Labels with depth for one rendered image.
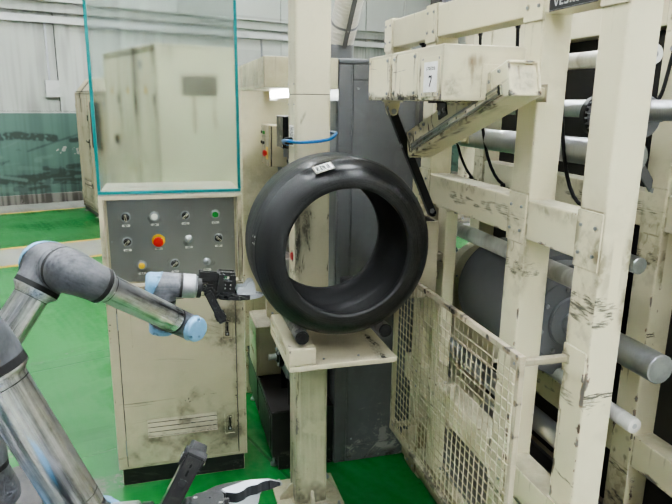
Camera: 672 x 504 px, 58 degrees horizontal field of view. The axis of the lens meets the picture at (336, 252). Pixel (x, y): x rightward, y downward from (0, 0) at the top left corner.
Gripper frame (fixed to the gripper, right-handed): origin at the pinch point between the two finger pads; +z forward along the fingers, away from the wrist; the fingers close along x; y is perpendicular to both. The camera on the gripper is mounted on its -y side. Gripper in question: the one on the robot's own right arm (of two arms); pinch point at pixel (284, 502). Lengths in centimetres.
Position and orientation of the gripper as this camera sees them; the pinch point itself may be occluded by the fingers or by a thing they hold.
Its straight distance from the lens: 96.3
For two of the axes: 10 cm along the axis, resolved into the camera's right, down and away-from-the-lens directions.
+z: 9.9, -0.2, 1.4
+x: 1.5, 1.0, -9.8
